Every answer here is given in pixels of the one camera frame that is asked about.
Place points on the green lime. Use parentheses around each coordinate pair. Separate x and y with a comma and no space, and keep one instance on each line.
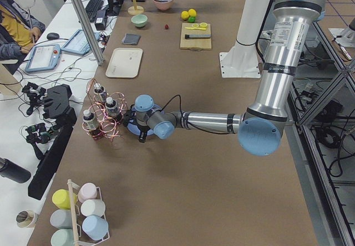
(191,19)

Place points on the blue cup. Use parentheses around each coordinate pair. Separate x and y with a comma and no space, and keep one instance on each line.
(95,227)

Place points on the copper wire bottle rack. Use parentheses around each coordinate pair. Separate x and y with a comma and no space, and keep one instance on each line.
(109,126)

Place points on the far teach pendant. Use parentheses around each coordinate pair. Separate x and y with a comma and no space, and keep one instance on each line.
(77,44)

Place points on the black keyboard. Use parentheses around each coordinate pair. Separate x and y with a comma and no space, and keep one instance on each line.
(92,8)

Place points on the cream rabbit tray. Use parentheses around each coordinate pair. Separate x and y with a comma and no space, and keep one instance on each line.
(124,63)

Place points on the drink bottle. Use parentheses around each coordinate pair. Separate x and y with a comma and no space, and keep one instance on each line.
(111,107)
(100,91)
(90,122)

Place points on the white cup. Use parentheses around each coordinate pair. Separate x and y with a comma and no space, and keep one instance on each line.
(93,207)

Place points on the yellow cup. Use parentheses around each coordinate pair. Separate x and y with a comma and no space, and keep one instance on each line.
(61,199)

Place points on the blue plate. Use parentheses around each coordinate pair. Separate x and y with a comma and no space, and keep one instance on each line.
(133,128)

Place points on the upper drink bottle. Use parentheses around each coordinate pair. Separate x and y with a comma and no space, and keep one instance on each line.
(100,91)

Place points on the grey cup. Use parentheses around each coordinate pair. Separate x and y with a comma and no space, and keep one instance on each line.
(61,219)

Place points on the white cup rack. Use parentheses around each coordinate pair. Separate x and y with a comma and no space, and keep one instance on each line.
(80,237)

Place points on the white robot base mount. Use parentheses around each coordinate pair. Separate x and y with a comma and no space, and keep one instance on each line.
(242,60)

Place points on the black thermos bottle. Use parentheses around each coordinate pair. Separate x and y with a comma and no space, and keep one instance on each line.
(14,172)

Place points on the near teach pendant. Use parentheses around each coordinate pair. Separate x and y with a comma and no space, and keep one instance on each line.
(43,58)

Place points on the steel cylinder muddler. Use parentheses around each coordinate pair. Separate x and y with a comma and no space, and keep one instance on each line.
(197,36)

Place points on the light green bowl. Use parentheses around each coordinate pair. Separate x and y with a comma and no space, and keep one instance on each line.
(139,20)

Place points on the pink cup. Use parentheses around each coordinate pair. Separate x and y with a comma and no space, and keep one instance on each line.
(87,191)

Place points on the lower right drink bottle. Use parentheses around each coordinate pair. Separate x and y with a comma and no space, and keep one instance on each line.
(90,122)

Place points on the mint green cup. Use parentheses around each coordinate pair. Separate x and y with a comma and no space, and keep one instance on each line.
(62,237)

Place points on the wooden cutting board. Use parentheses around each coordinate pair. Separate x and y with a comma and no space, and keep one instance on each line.
(195,44)

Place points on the yellow lemon near bowl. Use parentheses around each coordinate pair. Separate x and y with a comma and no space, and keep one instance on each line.
(184,15)

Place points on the grey folded cloth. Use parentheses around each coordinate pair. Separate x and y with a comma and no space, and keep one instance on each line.
(130,39)

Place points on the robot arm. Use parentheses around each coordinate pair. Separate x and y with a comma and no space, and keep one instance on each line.
(268,45)

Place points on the seated person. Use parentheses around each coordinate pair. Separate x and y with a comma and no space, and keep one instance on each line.
(19,33)

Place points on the lower left drink bottle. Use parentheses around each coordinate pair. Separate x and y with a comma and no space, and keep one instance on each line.
(111,107)

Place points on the yellow plastic knife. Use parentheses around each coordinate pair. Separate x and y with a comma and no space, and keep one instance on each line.
(196,28)

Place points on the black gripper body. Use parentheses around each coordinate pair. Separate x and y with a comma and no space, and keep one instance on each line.
(142,131)

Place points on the teach pendant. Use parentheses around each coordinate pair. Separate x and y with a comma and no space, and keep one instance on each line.
(43,58)
(77,44)

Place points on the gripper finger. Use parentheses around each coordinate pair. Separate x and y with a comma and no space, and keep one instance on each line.
(143,133)

